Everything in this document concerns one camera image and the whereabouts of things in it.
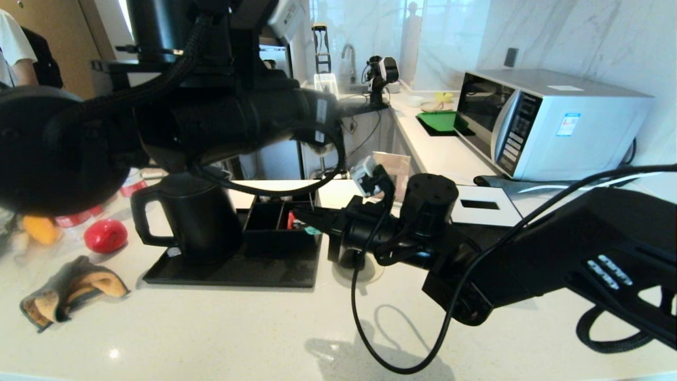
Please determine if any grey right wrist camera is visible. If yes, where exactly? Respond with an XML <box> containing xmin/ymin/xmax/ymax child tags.
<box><xmin>349</xmin><ymin>155</ymin><xmax>382</xmax><ymax>197</ymax></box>

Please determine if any window with black frame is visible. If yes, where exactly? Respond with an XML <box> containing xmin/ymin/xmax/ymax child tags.
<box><xmin>116</xmin><ymin>0</ymin><xmax>135</xmax><ymax>43</ymax></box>

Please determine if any brown black oven mitt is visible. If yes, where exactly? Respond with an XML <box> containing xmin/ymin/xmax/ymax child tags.
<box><xmin>20</xmin><ymin>256</ymin><xmax>130</xmax><ymax>333</ymax></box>

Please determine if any black rig stand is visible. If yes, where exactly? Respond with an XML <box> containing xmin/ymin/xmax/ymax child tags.
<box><xmin>304</xmin><ymin>101</ymin><xmax>392</xmax><ymax>182</ymax></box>

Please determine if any black electric kettle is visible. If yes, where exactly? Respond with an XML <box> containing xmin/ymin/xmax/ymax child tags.
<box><xmin>131</xmin><ymin>172</ymin><xmax>244</xmax><ymax>265</ymax></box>

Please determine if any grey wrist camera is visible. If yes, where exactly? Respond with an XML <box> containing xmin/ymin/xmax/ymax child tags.
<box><xmin>266</xmin><ymin>0</ymin><xmax>306</xmax><ymax>44</ymax></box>
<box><xmin>349</xmin><ymin>155</ymin><xmax>382</xmax><ymax>197</ymax></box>

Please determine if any chrome faucet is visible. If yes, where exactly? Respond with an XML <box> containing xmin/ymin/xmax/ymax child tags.
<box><xmin>341</xmin><ymin>44</ymin><xmax>356</xmax><ymax>85</ymax></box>

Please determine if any green cutting board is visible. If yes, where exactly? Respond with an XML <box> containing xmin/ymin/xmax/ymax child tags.
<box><xmin>416</xmin><ymin>112</ymin><xmax>469</xmax><ymax>138</ymax></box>

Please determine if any thin black right gripper cable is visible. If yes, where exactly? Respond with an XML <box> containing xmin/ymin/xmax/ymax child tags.
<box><xmin>349</xmin><ymin>164</ymin><xmax>677</xmax><ymax>375</ymax></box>

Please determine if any thick white cable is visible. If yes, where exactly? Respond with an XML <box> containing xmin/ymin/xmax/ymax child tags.
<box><xmin>516</xmin><ymin>166</ymin><xmax>677</xmax><ymax>194</ymax></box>

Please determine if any black mug white inside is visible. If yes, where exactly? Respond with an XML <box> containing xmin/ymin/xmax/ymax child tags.
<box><xmin>332</xmin><ymin>254</ymin><xmax>368</xmax><ymax>271</ymax></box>

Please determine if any black rectangular serving tray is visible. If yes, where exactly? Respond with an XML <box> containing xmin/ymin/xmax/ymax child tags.
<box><xmin>143</xmin><ymin>208</ymin><xmax>323</xmax><ymax>289</ymax></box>

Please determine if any silver refrigerator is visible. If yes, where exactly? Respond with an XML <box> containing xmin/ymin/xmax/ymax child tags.
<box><xmin>241</xmin><ymin>42</ymin><xmax>305</xmax><ymax>180</ymax></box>

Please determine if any black compartment organizer box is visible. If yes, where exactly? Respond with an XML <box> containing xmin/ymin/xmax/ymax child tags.
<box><xmin>243</xmin><ymin>193</ymin><xmax>322</xmax><ymax>253</ymax></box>

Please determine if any orange fruit toy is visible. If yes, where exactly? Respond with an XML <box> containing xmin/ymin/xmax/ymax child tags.
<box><xmin>21</xmin><ymin>214</ymin><xmax>59</xmax><ymax>246</ymax></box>

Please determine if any black upright frame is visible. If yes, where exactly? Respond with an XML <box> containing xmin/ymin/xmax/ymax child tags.
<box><xmin>311</xmin><ymin>22</ymin><xmax>333</xmax><ymax>75</ymax></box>

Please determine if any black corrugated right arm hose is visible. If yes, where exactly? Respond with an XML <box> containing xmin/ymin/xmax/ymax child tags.
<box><xmin>575</xmin><ymin>306</ymin><xmax>659</xmax><ymax>354</ymax></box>

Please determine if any red apple toy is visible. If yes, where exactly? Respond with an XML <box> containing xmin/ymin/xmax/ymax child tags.
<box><xmin>84</xmin><ymin>219</ymin><xmax>129</xmax><ymax>253</ymax></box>

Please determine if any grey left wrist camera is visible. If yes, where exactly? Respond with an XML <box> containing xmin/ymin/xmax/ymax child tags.
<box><xmin>266</xmin><ymin>0</ymin><xmax>306</xmax><ymax>44</ymax></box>

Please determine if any water bottle red cap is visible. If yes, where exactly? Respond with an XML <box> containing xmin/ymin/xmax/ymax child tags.
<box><xmin>53</xmin><ymin>204</ymin><xmax>106</xmax><ymax>229</ymax></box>
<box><xmin>119</xmin><ymin>168</ymin><xmax>149</xmax><ymax>198</ymax></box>

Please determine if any silver microwave oven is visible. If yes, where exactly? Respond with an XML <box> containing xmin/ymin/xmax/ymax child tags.
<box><xmin>454</xmin><ymin>69</ymin><xmax>652</xmax><ymax>182</ymax></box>

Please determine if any QR code sign stand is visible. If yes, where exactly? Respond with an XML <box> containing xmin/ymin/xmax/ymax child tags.
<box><xmin>370</xmin><ymin>152</ymin><xmax>411</xmax><ymax>204</ymax></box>

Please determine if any translucent round coaster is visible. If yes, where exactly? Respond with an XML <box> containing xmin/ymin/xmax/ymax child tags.
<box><xmin>332</xmin><ymin>257</ymin><xmax>386</xmax><ymax>283</ymax></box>

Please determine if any person in white shirt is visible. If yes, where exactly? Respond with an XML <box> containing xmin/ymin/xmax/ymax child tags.
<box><xmin>0</xmin><ymin>8</ymin><xmax>64</xmax><ymax>89</ymax></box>

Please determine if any white wire rack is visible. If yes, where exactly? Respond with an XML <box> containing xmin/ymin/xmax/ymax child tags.
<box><xmin>314</xmin><ymin>73</ymin><xmax>340</xmax><ymax>96</ymax></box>

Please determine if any black tissue box white lid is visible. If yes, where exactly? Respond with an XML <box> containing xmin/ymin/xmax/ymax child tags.
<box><xmin>439</xmin><ymin>184</ymin><xmax>525</xmax><ymax>229</ymax></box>

